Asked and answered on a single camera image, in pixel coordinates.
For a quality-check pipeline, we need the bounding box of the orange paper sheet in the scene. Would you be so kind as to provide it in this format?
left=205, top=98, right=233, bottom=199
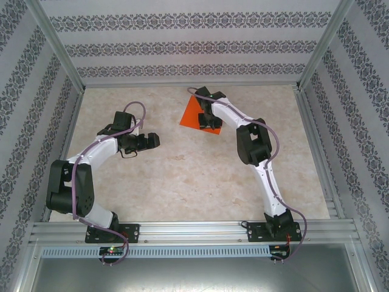
left=178, top=96, right=224, bottom=135

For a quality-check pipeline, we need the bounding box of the grey sheet metal tray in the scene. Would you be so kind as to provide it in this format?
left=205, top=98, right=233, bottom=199
left=18, top=243, right=374, bottom=292

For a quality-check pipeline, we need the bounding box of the circuit board with green light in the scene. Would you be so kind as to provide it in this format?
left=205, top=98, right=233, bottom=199
left=99, top=246, right=125, bottom=256

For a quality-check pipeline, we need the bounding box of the small dark circuit board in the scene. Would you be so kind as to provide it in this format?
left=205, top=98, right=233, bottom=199
left=270, top=245, right=291, bottom=258

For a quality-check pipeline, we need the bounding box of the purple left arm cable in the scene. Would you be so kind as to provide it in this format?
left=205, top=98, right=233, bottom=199
left=72, top=102, right=148, bottom=267

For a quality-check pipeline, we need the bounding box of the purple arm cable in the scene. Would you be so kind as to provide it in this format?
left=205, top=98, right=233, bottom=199
left=187, top=86, right=307, bottom=262
left=72, top=102, right=148, bottom=267

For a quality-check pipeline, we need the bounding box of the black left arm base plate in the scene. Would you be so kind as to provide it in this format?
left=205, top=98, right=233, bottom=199
left=84, top=223, right=140, bottom=244

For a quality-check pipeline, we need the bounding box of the aluminium mounting rail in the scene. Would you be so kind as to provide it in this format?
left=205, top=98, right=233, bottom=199
left=29, top=220, right=361, bottom=244

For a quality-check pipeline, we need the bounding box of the grey slotted cable duct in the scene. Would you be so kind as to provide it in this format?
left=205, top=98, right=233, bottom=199
left=41, top=245, right=271, bottom=259

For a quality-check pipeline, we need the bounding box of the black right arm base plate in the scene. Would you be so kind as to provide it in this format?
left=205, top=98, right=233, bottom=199
left=247, top=221, right=303, bottom=243

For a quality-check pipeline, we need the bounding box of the aluminium frame post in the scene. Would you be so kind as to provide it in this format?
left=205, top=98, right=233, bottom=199
left=26, top=0, right=86, bottom=92
left=295, top=0, right=356, bottom=89

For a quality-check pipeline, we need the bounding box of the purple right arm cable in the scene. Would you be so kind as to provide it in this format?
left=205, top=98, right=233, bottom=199
left=187, top=86, right=307, bottom=262

